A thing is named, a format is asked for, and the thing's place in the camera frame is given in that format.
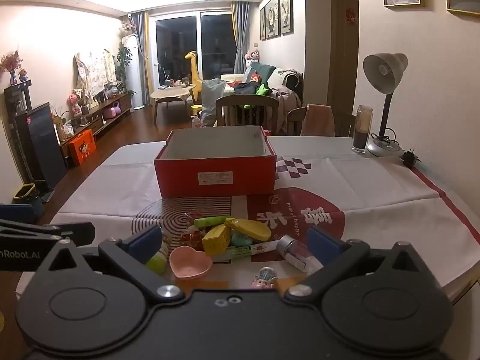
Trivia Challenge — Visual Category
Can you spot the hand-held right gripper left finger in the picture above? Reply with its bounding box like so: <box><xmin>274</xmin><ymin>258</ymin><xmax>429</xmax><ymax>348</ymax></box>
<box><xmin>35</xmin><ymin>226</ymin><xmax>187</xmax><ymax>303</ymax></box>

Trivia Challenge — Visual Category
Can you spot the glass sliding door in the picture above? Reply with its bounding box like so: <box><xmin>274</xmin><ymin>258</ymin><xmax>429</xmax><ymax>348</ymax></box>
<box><xmin>155</xmin><ymin>13</ymin><xmax>238</xmax><ymax>89</ymax></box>

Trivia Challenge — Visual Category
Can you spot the blue bin yellow rim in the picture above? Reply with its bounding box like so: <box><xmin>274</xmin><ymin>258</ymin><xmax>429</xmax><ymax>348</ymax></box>
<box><xmin>12</xmin><ymin>183</ymin><xmax>45</xmax><ymax>214</ymax></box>

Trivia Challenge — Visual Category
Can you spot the vase with pink flowers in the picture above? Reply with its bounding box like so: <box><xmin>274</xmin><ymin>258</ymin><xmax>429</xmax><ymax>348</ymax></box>
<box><xmin>0</xmin><ymin>50</ymin><xmax>24</xmax><ymax>85</ymax></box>

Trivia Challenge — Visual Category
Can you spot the yellow toy block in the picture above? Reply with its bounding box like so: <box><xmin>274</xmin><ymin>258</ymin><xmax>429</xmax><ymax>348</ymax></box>
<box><xmin>202</xmin><ymin>226</ymin><xmax>232</xmax><ymax>256</ymax></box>

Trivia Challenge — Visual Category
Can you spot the brown wooden door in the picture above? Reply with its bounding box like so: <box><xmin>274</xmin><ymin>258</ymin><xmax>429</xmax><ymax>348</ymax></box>
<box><xmin>330</xmin><ymin>0</ymin><xmax>361</xmax><ymax>117</ymax></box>

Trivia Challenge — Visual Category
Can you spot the pink blanket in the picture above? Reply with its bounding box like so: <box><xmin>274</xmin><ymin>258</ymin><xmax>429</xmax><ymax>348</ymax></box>
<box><xmin>270</xmin><ymin>86</ymin><xmax>302</xmax><ymax>121</ymax></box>

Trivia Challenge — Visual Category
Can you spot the small bottle green cap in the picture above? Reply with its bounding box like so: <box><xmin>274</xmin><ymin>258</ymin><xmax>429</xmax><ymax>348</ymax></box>
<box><xmin>145</xmin><ymin>240</ymin><xmax>169</xmax><ymax>274</ymax></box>

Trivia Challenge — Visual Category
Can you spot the white printed cloth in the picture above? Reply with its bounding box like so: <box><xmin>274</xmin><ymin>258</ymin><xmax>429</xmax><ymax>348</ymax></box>
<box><xmin>74</xmin><ymin>49</ymin><xmax>118</xmax><ymax>100</ymax></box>

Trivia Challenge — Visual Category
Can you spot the black water dispenser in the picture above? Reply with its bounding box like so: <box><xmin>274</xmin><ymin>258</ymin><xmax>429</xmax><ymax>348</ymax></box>
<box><xmin>4</xmin><ymin>79</ymin><xmax>34</xmax><ymax>115</ymax></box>

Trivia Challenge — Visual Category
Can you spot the white red printed tablecloth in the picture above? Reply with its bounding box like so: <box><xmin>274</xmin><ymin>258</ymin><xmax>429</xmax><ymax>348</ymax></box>
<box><xmin>17</xmin><ymin>155</ymin><xmax>480</xmax><ymax>304</ymax></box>

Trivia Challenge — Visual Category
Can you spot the red cardboard box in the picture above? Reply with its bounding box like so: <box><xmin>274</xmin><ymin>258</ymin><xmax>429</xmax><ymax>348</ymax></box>
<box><xmin>154</xmin><ymin>125</ymin><xmax>277</xmax><ymax>199</ymax></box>

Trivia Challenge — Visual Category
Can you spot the light wooden coffee table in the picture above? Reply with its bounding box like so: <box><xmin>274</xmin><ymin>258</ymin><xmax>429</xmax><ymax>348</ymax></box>
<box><xmin>151</xmin><ymin>84</ymin><xmax>197</xmax><ymax>124</ymax></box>

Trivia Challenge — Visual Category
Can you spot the pink heart bowl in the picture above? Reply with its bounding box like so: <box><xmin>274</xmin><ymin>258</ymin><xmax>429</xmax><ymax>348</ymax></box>
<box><xmin>169</xmin><ymin>246</ymin><xmax>213</xmax><ymax>279</ymax></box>

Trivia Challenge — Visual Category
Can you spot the orange cardboard box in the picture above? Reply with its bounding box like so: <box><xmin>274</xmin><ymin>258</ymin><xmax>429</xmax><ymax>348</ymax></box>
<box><xmin>68</xmin><ymin>129</ymin><xmax>97</xmax><ymax>166</ymax></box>

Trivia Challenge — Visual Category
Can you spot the glass jar metal lid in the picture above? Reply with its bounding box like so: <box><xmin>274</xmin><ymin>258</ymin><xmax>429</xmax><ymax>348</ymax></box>
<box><xmin>275</xmin><ymin>234</ymin><xmax>325</xmax><ymax>272</ymax></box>

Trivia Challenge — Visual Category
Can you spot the teal pillow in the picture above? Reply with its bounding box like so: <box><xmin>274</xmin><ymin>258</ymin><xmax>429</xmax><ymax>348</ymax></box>
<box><xmin>249</xmin><ymin>62</ymin><xmax>276</xmax><ymax>83</ymax></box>

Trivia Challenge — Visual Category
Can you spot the green potted plant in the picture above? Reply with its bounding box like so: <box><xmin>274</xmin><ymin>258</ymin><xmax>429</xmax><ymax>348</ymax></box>
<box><xmin>115</xmin><ymin>47</ymin><xmax>136</xmax><ymax>98</ymax></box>

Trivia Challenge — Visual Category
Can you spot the pink towel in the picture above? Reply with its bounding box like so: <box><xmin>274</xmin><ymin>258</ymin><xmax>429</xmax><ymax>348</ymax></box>
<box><xmin>301</xmin><ymin>104</ymin><xmax>335</xmax><ymax>137</ymax></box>

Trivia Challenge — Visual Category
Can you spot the grey curtain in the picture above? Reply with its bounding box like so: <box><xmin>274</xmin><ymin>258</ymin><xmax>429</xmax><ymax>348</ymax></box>
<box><xmin>231</xmin><ymin>2</ymin><xmax>250</xmax><ymax>75</ymax></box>
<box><xmin>133</xmin><ymin>11</ymin><xmax>151</xmax><ymax>109</ymax></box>

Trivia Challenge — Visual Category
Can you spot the wooden slatted chair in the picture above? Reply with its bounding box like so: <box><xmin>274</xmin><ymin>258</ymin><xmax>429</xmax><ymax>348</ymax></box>
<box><xmin>215</xmin><ymin>95</ymin><xmax>280</xmax><ymax>136</ymax></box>

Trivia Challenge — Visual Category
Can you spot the wooden TV cabinet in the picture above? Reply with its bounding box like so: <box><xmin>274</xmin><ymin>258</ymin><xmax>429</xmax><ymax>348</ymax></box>
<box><xmin>56</xmin><ymin>92</ymin><xmax>133</xmax><ymax>154</ymax></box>

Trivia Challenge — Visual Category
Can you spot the white green-print marker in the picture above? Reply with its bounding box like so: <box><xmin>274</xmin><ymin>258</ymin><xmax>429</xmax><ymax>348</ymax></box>
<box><xmin>214</xmin><ymin>241</ymin><xmax>281</xmax><ymax>262</ymax></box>

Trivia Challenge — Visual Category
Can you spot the green plastic tube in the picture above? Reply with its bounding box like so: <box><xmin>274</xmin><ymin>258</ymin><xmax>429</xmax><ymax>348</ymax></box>
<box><xmin>193</xmin><ymin>215</ymin><xmax>231</xmax><ymax>229</ymax></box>

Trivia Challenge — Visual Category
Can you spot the light sofa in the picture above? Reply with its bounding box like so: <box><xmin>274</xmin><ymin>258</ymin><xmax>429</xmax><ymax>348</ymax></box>
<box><xmin>221</xmin><ymin>61</ymin><xmax>304</xmax><ymax>121</ymax></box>

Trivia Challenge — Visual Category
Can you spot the black tall appliance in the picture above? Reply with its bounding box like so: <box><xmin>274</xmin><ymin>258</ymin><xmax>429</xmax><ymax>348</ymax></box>
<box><xmin>15</xmin><ymin>102</ymin><xmax>69</xmax><ymax>192</ymax></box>

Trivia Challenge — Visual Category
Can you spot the black power plug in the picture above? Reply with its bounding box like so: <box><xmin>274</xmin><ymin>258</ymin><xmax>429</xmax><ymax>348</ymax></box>
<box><xmin>402</xmin><ymin>148</ymin><xmax>422</xmax><ymax>167</ymax></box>

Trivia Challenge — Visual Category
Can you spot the pink doll figurine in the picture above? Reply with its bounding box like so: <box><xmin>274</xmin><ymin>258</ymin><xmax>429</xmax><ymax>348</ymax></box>
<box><xmin>67</xmin><ymin>94</ymin><xmax>83</xmax><ymax>117</ymax></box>

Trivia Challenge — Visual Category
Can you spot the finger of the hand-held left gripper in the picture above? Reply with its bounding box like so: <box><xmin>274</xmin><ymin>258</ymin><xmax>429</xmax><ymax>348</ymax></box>
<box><xmin>0</xmin><ymin>204</ymin><xmax>34</xmax><ymax>223</ymax></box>
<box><xmin>0</xmin><ymin>220</ymin><xmax>96</xmax><ymax>246</ymax></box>

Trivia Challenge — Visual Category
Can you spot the glass tumbler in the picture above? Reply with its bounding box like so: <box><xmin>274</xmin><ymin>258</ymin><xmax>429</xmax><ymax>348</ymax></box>
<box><xmin>352</xmin><ymin>105</ymin><xmax>374</xmax><ymax>154</ymax></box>

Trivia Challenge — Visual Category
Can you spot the teal round toy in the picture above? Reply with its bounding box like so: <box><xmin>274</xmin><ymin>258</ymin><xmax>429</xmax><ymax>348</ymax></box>
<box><xmin>230</xmin><ymin>232</ymin><xmax>253</xmax><ymax>248</ymax></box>

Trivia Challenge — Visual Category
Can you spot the white standing air conditioner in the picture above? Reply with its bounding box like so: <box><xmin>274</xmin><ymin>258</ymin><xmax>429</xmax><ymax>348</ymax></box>
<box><xmin>122</xmin><ymin>34</ymin><xmax>145</xmax><ymax>111</ymax></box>

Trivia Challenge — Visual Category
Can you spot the grey desk lamp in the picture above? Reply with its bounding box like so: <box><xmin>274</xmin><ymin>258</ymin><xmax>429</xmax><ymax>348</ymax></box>
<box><xmin>363</xmin><ymin>52</ymin><xmax>409</xmax><ymax>157</ymax></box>

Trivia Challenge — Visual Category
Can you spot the yellow oval case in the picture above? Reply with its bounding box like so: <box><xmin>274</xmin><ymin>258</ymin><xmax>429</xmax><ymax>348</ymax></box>
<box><xmin>224</xmin><ymin>217</ymin><xmax>272</xmax><ymax>242</ymax></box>

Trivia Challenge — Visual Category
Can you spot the red small toy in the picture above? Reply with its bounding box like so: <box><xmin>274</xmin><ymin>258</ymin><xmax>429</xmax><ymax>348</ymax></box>
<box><xmin>180</xmin><ymin>230</ymin><xmax>205</xmax><ymax>250</ymax></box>

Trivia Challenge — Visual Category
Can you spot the white plastic bag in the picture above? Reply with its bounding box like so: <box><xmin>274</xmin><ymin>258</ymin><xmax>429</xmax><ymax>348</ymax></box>
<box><xmin>201</xmin><ymin>78</ymin><xmax>227</xmax><ymax>126</ymax></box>

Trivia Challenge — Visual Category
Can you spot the small pink doll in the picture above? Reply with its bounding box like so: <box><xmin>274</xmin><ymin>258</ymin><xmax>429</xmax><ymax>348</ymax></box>
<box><xmin>250</xmin><ymin>266</ymin><xmax>279</xmax><ymax>289</ymax></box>

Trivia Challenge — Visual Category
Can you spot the yellow giraffe toy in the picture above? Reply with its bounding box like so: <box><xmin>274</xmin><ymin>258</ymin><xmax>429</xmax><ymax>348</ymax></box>
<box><xmin>184</xmin><ymin>50</ymin><xmax>203</xmax><ymax>104</ymax></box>

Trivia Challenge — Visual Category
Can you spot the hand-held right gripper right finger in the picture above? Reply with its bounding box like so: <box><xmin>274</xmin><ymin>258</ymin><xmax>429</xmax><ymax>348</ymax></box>
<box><xmin>283</xmin><ymin>227</ymin><xmax>432</xmax><ymax>303</ymax></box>

